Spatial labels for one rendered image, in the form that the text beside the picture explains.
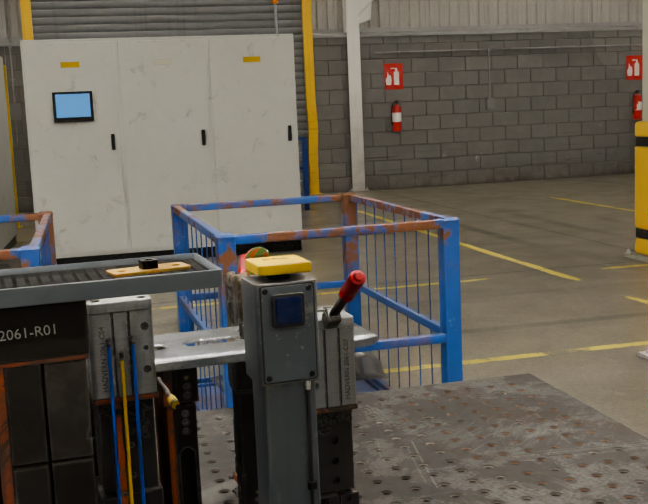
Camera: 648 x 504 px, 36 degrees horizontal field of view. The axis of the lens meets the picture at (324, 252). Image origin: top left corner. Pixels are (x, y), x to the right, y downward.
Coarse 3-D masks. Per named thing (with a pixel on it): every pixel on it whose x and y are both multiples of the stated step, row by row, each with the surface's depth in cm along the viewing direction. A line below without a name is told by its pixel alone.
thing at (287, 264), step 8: (272, 256) 113; (280, 256) 113; (288, 256) 112; (296, 256) 112; (248, 264) 110; (256, 264) 108; (264, 264) 107; (272, 264) 107; (280, 264) 107; (288, 264) 108; (296, 264) 108; (304, 264) 108; (256, 272) 107; (264, 272) 107; (272, 272) 107; (280, 272) 107; (288, 272) 108; (296, 272) 108
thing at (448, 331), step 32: (352, 192) 439; (192, 224) 363; (352, 224) 438; (384, 224) 322; (416, 224) 324; (448, 224) 327; (224, 256) 309; (352, 256) 440; (416, 256) 364; (448, 256) 328; (224, 288) 310; (320, 288) 440; (448, 288) 330; (192, 320) 384; (224, 320) 311; (416, 320) 365; (448, 320) 331; (448, 352) 333; (224, 384) 317; (384, 384) 410
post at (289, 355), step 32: (256, 288) 107; (288, 288) 108; (256, 320) 107; (256, 352) 108; (288, 352) 108; (256, 384) 112; (288, 384) 109; (256, 416) 113; (288, 416) 110; (256, 448) 115; (288, 448) 110; (288, 480) 111
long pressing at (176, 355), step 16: (160, 336) 148; (176, 336) 148; (192, 336) 147; (208, 336) 147; (224, 336) 146; (368, 336) 142; (160, 352) 138; (176, 352) 138; (192, 352) 137; (208, 352) 135; (224, 352) 135; (240, 352) 136; (160, 368) 132; (176, 368) 133
